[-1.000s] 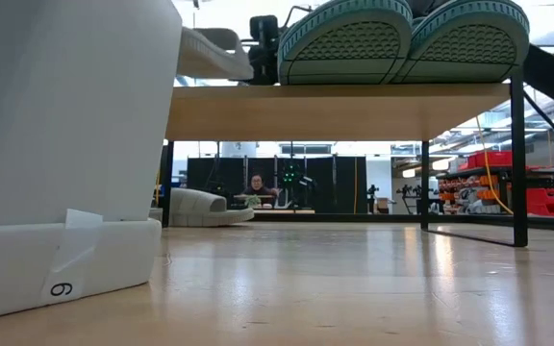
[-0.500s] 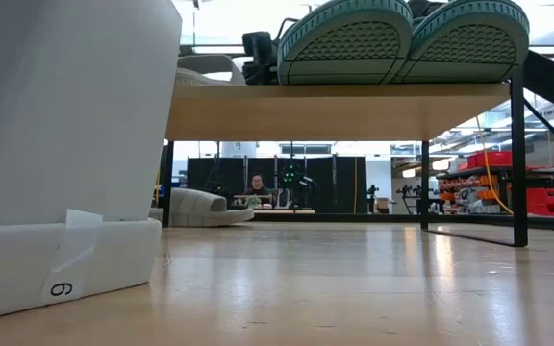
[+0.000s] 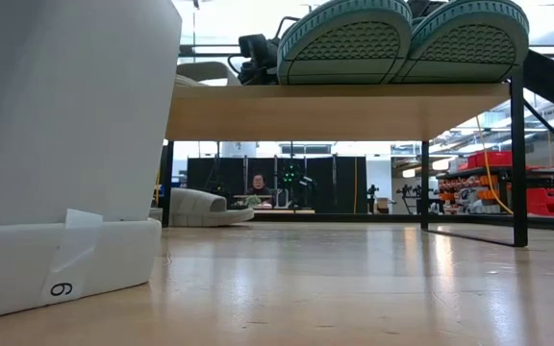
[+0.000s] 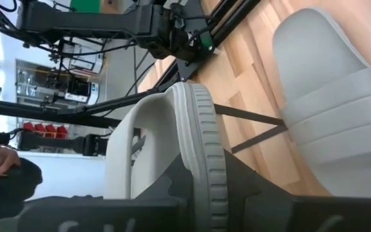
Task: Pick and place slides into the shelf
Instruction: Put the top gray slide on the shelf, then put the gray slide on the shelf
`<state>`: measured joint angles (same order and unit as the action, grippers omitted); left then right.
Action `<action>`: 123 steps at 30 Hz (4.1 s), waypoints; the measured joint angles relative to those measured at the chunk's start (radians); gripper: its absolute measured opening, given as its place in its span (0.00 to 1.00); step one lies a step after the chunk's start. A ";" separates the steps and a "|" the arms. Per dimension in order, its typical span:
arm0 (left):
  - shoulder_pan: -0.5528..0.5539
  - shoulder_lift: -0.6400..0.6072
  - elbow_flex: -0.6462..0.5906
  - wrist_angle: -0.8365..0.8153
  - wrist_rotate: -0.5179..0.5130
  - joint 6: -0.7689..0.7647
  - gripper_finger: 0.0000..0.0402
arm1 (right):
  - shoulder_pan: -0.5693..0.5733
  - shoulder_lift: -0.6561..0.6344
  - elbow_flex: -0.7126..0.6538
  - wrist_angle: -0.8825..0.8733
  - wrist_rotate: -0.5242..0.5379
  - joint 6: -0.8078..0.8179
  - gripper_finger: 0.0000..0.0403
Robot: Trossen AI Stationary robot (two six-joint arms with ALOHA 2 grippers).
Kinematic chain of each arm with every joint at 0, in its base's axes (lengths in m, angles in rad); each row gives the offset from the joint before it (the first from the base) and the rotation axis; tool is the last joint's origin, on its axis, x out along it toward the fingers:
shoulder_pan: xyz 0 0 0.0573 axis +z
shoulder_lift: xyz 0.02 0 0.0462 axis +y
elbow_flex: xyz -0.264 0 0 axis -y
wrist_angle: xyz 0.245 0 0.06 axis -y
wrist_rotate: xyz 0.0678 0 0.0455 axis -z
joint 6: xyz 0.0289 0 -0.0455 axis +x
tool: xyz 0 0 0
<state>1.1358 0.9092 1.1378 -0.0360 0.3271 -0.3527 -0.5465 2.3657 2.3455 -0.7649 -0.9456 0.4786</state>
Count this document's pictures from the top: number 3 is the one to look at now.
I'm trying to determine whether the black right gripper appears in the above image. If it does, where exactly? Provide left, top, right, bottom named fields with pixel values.
left=227, top=33, right=284, bottom=87

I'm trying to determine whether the black storage rack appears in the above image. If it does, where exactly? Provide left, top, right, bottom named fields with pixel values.
left=436, top=165, right=554, bottom=216

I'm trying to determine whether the wooden shelf with black legs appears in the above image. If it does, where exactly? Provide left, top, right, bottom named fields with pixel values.
left=160, top=71, right=531, bottom=249

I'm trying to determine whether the black table frame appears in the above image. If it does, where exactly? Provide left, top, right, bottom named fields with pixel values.
left=252, top=211, right=554, bottom=234

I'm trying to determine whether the white numbered tape label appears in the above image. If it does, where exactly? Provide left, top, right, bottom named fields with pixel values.
left=39, top=208, right=105, bottom=307

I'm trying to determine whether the large white box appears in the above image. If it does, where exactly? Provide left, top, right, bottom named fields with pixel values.
left=0, top=0, right=184, bottom=324

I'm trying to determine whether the yellow cable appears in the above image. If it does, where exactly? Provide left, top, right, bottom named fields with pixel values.
left=474, top=114, right=516, bottom=216

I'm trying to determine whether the black tripod stand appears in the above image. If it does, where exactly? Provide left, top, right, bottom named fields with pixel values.
left=366, top=184, right=380, bottom=215

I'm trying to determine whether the black overhead beam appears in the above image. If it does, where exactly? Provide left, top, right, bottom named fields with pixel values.
left=178, top=43, right=554, bottom=59

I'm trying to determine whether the teal slide sandal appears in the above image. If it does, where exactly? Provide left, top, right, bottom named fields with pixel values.
left=276, top=0, right=415, bottom=87
left=391, top=0, right=532, bottom=85

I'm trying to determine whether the black partition screen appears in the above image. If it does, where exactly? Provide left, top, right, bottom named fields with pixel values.
left=186, top=154, right=369, bottom=215

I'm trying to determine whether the red plastic crate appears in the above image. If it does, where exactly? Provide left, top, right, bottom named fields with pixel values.
left=526, top=186, right=554, bottom=218
left=466, top=150, right=515, bottom=170

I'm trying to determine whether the person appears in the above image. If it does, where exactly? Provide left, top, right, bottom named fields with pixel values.
left=245, top=172, right=274, bottom=198

